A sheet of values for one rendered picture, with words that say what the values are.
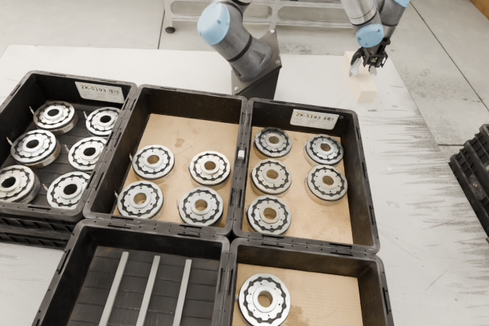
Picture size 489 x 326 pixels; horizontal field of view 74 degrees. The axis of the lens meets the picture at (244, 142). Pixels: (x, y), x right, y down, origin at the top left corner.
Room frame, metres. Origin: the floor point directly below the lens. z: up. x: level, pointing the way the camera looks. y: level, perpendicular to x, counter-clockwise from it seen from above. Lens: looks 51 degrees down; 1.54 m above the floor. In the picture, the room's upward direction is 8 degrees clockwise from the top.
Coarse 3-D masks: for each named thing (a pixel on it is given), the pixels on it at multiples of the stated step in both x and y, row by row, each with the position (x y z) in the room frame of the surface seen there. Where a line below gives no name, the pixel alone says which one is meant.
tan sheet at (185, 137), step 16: (160, 128) 0.59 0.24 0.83; (176, 128) 0.59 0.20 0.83; (192, 128) 0.60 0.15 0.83; (208, 128) 0.61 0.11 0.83; (224, 128) 0.62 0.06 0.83; (144, 144) 0.52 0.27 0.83; (160, 144) 0.53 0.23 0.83; (176, 144) 0.54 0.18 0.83; (192, 144) 0.54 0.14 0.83; (208, 144) 0.55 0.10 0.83; (224, 144) 0.56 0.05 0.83; (176, 160) 0.48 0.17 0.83; (128, 176) 0.42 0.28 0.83; (176, 176) 0.44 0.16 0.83; (176, 192) 0.39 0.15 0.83; (224, 192) 0.41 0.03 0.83; (176, 208) 0.35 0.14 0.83; (224, 208) 0.37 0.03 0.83; (224, 224) 0.32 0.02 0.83
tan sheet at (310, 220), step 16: (256, 128) 0.63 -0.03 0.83; (304, 144) 0.60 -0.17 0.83; (256, 160) 0.52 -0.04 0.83; (288, 160) 0.53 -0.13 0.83; (304, 160) 0.54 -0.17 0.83; (304, 176) 0.49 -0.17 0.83; (288, 192) 0.43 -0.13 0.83; (304, 192) 0.44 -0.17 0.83; (304, 208) 0.39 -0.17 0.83; (320, 208) 0.40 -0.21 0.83; (336, 208) 0.41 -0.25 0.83; (304, 224) 0.35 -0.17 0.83; (320, 224) 0.36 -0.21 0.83; (336, 224) 0.36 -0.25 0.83; (336, 240) 0.32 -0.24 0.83; (352, 240) 0.33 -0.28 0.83
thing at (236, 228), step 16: (336, 112) 0.65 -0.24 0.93; (352, 112) 0.65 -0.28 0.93; (240, 176) 0.40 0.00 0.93; (240, 192) 0.36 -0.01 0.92; (368, 192) 0.40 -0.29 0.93; (240, 208) 0.32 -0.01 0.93; (368, 208) 0.36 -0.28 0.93; (272, 240) 0.26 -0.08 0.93; (288, 240) 0.26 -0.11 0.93; (304, 240) 0.27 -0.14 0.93; (320, 240) 0.27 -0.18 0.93
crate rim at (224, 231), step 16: (208, 96) 0.64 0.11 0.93; (224, 96) 0.64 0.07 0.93; (240, 96) 0.65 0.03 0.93; (128, 112) 0.54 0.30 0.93; (240, 128) 0.54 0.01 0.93; (112, 144) 0.44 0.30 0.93; (240, 144) 0.49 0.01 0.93; (112, 160) 0.40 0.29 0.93; (96, 192) 0.31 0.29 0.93; (144, 224) 0.26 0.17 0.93; (160, 224) 0.26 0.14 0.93; (176, 224) 0.27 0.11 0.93; (192, 224) 0.27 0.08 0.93
